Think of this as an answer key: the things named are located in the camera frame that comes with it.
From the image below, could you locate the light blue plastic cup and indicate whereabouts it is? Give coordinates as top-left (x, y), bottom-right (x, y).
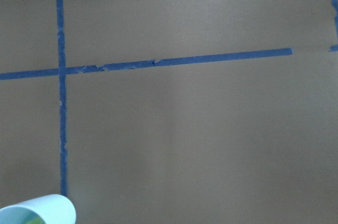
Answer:
top-left (1, 194), bottom-right (77, 223)

